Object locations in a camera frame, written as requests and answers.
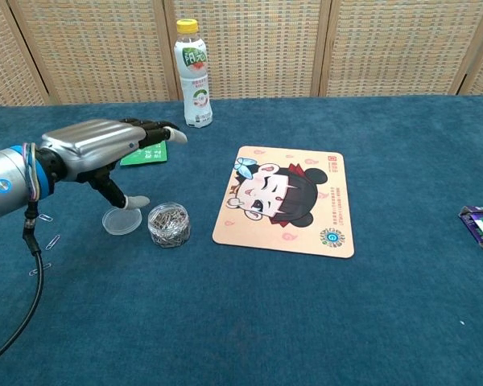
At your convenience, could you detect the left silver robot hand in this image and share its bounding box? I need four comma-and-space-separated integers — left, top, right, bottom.
37, 117, 189, 211

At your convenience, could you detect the green sachet packet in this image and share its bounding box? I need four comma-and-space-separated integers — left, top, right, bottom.
119, 140, 168, 166

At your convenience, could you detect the clear round plastic lid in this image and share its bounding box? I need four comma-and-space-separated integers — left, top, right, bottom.
101, 204, 142, 236

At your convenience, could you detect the yellow-capped drink bottle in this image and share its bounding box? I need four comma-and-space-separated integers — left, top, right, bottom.
173, 18, 213, 129

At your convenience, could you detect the clear jar of paper clips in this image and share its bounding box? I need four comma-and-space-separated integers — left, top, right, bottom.
147, 202, 192, 248

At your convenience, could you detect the cartoon girl mouse pad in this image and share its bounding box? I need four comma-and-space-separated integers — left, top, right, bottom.
212, 145, 356, 259

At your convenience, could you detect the blue felt table cloth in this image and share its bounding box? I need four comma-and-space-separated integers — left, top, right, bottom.
0, 94, 483, 386

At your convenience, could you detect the black robot hand cable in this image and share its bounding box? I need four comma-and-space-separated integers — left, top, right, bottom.
0, 199, 45, 369

